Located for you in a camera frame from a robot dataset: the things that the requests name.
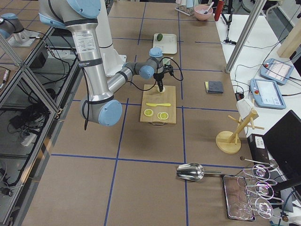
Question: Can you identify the metal scoop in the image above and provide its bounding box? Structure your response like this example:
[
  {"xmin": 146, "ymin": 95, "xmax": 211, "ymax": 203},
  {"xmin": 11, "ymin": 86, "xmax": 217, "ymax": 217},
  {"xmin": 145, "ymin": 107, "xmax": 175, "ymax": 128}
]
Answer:
[{"xmin": 176, "ymin": 162, "xmax": 222, "ymax": 181}]

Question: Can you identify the black desktop box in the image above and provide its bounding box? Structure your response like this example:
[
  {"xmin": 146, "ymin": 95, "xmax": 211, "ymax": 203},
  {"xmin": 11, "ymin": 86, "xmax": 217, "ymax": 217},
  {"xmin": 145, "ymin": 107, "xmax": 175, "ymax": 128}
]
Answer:
[{"xmin": 247, "ymin": 134, "xmax": 278, "ymax": 168}]

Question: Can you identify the mint green bowl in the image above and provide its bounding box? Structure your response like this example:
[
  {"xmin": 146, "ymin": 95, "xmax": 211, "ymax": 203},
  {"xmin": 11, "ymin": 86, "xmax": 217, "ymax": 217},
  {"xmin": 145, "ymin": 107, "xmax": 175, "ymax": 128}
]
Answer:
[{"xmin": 162, "ymin": 57, "xmax": 171, "ymax": 65}]

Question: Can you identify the black tripod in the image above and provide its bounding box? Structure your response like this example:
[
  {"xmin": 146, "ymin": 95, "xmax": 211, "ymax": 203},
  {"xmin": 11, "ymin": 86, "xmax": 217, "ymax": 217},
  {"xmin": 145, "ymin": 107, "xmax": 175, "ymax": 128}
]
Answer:
[{"xmin": 222, "ymin": 0, "xmax": 236, "ymax": 45}]

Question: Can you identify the wooden mug tree stand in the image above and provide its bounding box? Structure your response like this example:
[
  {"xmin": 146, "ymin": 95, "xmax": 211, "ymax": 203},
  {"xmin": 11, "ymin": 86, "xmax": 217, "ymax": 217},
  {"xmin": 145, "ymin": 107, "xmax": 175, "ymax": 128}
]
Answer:
[{"xmin": 215, "ymin": 108, "xmax": 264, "ymax": 154}]

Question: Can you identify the yellow plastic knife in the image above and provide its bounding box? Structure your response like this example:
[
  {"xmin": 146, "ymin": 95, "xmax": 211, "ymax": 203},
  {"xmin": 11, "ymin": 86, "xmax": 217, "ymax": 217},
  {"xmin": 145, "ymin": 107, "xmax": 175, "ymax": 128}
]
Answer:
[{"xmin": 146, "ymin": 103, "xmax": 171, "ymax": 107}]

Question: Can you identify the white paper mug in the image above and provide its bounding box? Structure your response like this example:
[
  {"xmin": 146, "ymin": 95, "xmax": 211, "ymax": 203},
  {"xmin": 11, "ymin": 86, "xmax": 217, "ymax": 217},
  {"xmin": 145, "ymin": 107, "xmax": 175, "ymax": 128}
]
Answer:
[{"xmin": 236, "ymin": 98, "xmax": 254, "ymax": 119}]

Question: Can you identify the white bear tray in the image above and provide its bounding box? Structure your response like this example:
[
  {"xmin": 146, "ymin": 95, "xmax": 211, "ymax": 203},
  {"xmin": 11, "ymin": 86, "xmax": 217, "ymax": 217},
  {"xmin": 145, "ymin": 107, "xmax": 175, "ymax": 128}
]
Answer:
[{"xmin": 153, "ymin": 33, "xmax": 177, "ymax": 55}]

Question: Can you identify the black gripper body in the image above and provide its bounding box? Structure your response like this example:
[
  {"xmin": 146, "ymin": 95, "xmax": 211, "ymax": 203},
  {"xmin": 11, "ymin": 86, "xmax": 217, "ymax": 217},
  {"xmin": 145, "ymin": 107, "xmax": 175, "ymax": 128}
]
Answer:
[{"xmin": 153, "ymin": 65, "xmax": 174, "ymax": 81}]

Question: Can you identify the long metal bar spoon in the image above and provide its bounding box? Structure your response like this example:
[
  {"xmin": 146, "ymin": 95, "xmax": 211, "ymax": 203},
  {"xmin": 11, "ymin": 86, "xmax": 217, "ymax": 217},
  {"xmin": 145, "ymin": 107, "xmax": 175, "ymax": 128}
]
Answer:
[{"xmin": 240, "ymin": 156, "xmax": 279, "ymax": 169}]

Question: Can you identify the black computer monitor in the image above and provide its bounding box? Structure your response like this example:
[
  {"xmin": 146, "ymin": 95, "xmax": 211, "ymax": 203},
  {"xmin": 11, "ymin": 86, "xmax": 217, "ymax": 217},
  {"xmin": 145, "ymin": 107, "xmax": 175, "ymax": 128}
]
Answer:
[{"xmin": 263, "ymin": 110, "xmax": 301, "ymax": 178}]

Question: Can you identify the dark wooden tray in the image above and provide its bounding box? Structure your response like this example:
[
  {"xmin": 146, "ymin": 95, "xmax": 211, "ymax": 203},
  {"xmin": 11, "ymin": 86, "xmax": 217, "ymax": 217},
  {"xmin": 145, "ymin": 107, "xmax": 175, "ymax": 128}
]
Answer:
[{"xmin": 222, "ymin": 175, "xmax": 256, "ymax": 222}]

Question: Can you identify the white wire cup rack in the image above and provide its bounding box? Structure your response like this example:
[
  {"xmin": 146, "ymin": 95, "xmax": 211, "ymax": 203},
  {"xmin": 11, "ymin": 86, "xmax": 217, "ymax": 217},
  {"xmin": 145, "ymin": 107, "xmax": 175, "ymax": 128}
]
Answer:
[{"xmin": 175, "ymin": 0, "xmax": 195, "ymax": 16}]

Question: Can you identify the near teach pendant tablet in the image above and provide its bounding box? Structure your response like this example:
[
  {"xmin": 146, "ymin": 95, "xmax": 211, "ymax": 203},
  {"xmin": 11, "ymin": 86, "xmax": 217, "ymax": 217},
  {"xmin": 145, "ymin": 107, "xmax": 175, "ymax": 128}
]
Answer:
[{"xmin": 250, "ymin": 79, "xmax": 286, "ymax": 110}]

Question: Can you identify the metal cylinder tool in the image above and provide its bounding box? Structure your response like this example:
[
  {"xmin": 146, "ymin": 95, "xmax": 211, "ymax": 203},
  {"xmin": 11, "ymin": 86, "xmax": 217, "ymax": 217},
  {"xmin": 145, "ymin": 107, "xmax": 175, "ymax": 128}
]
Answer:
[{"xmin": 205, "ymin": 2, "xmax": 214, "ymax": 14}]

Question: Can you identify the pink bowl with ice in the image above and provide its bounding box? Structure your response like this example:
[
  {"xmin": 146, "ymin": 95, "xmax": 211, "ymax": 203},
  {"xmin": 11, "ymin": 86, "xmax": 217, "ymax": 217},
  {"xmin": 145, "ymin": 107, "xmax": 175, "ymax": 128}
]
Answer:
[{"xmin": 194, "ymin": 5, "xmax": 213, "ymax": 21}]

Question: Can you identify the grey robot pedestal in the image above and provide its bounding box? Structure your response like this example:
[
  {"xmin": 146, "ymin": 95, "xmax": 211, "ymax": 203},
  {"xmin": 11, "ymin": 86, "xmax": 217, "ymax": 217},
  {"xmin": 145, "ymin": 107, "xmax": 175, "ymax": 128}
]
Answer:
[{"xmin": 8, "ymin": 30, "xmax": 39, "ymax": 48}]

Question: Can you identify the wooden board leaning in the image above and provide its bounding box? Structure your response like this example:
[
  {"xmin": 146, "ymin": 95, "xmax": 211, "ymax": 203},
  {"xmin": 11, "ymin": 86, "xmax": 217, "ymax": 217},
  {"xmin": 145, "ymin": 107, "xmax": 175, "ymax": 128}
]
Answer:
[{"xmin": 277, "ymin": 18, "xmax": 301, "ymax": 58}]

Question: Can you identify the far teach pendant tablet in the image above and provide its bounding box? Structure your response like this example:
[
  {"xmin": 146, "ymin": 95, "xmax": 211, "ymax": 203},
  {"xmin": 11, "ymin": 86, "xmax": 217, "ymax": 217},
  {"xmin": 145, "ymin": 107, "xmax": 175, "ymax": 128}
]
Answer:
[{"xmin": 260, "ymin": 58, "xmax": 294, "ymax": 85}]

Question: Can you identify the grey folded cloth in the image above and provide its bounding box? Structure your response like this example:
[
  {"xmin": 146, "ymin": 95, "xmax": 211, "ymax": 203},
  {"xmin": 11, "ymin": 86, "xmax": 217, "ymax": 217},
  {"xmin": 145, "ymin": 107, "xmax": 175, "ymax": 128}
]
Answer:
[{"xmin": 204, "ymin": 81, "xmax": 224, "ymax": 94}]

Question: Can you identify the teach pendant tablet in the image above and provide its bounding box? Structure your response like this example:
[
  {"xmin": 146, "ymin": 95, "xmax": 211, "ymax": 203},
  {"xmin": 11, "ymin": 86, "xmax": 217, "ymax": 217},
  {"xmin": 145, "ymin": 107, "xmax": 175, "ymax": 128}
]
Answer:
[
  {"xmin": 260, "ymin": 58, "xmax": 294, "ymax": 85},
  {"xmin": 250, "ymin": 79, "xmax": 286, "ymax": 110}
]

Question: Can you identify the white steamed bun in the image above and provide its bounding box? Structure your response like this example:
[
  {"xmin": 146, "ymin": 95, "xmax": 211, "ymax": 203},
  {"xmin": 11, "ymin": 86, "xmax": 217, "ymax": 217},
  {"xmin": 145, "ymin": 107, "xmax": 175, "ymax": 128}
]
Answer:
[{"xmin": 157, "ymin": 87, "xmax": 166, "ymax": 93}]

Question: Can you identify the red cylinder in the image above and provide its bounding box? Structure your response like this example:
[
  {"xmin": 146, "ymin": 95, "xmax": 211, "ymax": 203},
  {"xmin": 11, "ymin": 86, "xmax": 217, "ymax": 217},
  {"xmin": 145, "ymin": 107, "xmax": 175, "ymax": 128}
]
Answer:
[{"xmin": 214, "ymin": 0, "xmax": 224, "ymax": 22}]

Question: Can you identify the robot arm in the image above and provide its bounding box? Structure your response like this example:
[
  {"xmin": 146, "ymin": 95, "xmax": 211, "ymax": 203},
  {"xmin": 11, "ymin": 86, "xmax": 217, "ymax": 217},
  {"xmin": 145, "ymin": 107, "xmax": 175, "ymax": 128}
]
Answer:
[
  {"xmin": 0, "ymin": 13, "xmax": 24, "ymax": 39},
  {"xmin": 39, "ymin": 0, "xmax": 173, "ymax": 126}
]

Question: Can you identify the bamboo cutting board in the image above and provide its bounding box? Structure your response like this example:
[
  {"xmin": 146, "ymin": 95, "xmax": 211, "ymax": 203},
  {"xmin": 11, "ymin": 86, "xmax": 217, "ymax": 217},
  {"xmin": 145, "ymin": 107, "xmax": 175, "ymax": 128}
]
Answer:
[{"xmin": 140, "ymin": 84, "xmax": 176, "ymax": 125}]

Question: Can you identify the aluminium frame post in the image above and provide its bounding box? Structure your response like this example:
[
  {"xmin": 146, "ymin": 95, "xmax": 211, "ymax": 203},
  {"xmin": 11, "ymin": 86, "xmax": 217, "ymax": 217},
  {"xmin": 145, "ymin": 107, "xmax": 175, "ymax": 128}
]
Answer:
[{"xmin": 225, "ymin": 0, "xmax": 266, "ymax": 73}]

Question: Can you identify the clear wine glass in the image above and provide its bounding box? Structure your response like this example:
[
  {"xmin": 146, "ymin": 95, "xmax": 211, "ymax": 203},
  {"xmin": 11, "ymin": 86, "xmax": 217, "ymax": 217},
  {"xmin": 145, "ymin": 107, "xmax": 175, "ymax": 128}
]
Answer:
[
  {"xmin": 227, "ymin": 198, "xmax": 284, "ymax": 221},
  {"xmin": 243, "ymin": 164, "xmax": 277, "ymax": 184},
  {"xmin": 246, "ymin": 181, "xmax": 283, "ymax": 202}
]

